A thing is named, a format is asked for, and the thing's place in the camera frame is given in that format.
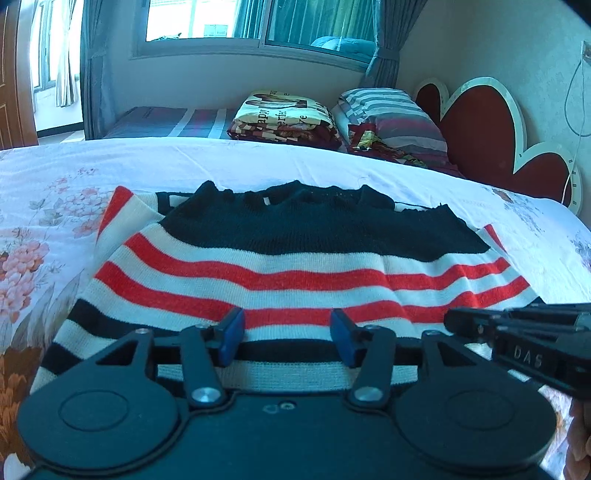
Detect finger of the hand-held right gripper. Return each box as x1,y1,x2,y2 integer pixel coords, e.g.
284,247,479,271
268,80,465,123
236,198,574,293
444,307,511,346

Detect striped pillow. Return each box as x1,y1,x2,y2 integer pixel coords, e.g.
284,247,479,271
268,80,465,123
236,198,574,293
330,88,452,162

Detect grey-blue window curtain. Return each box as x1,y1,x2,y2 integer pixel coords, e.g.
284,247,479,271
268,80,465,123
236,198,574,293
79,0,122,141
365,0,428,90

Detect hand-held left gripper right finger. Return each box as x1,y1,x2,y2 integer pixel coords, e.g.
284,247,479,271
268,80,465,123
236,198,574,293
330,308,477,409

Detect white charger cable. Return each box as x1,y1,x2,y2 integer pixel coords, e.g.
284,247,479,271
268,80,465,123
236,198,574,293
560,39,591,205

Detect folded printed blanket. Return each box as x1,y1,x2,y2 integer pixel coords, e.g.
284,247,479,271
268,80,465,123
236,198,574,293
226,90,345,148

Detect blue bedding behind window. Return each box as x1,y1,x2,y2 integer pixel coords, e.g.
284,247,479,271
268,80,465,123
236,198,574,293
310,36,376,59

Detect sliding glass window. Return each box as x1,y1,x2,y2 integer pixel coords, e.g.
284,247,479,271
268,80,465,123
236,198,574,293
130,0,385,73

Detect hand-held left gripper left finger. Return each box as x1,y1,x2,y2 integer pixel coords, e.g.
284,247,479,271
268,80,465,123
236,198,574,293
95,307,246,409

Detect bed with floral sheet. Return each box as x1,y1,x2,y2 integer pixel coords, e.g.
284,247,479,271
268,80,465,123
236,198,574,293
0,136,591,480

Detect brown wooden door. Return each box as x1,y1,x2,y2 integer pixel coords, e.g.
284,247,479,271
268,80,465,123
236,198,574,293
0,0,38,151

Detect white sheer curtain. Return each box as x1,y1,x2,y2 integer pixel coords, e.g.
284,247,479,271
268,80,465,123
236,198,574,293
53,0,78,110

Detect red printed cloth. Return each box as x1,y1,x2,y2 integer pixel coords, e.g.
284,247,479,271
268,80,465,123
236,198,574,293
346,124,430,168

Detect red and white headboard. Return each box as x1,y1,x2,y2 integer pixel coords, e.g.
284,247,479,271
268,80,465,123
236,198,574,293
413,76,583,216

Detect striped knit sweater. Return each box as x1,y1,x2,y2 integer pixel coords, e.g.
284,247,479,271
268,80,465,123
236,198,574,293
30,180,546,398

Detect striped grey mattress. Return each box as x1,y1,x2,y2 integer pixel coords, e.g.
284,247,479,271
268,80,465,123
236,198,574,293
104,106,241,140

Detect person's right hand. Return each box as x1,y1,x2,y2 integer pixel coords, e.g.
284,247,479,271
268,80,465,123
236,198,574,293
564,398,591,480

